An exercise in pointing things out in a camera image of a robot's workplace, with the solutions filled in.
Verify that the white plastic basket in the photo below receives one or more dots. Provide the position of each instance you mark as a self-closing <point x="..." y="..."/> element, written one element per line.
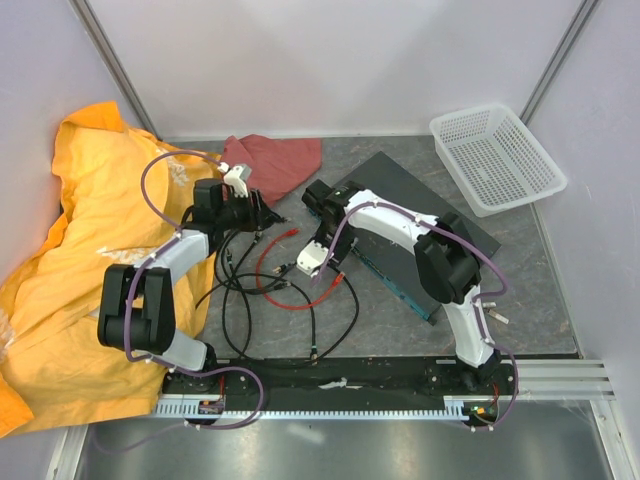
<point x="494" y="160"/>

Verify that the orange cloth bag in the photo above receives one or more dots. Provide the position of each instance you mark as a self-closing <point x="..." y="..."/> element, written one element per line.
<point x="121" y="191"/>

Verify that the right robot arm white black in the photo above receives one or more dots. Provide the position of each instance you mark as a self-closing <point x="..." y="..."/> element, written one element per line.
<point x="447" y="262"/>

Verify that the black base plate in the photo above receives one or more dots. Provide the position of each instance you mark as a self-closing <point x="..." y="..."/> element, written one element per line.
<point x="340" y="383"/>

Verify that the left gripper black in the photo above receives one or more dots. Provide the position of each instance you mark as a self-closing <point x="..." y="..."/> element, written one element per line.
<point x="265" y="218"/>

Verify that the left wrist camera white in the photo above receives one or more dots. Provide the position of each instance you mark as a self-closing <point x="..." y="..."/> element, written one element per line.
<point x="236" y="178"/>

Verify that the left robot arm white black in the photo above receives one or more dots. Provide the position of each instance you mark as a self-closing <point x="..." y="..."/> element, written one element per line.
<point x="137" y="313"/>

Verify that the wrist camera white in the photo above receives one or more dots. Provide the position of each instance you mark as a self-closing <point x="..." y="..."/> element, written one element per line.
<point x="311" y="257"/>
<point x="236" y="178"/>

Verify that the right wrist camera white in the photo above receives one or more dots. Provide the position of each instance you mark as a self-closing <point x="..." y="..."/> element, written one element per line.
<point x="311" y="257"/>

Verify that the dark network switch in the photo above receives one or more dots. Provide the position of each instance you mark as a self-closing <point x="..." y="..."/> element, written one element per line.
<point x="393" y="265"/>

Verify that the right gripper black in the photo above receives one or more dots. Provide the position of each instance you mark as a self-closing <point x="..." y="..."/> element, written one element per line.
<point x="341" y="252"/>

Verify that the white cable duct rail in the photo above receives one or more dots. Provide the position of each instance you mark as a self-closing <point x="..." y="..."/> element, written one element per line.
<point x="193" y="407"/>

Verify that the red cloth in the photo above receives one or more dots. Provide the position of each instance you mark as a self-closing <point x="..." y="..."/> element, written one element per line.
<point x="278" y="166"/>

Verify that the aluminium frame rail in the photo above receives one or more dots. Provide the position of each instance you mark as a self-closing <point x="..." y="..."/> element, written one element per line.
<point x="564" y="379"/>

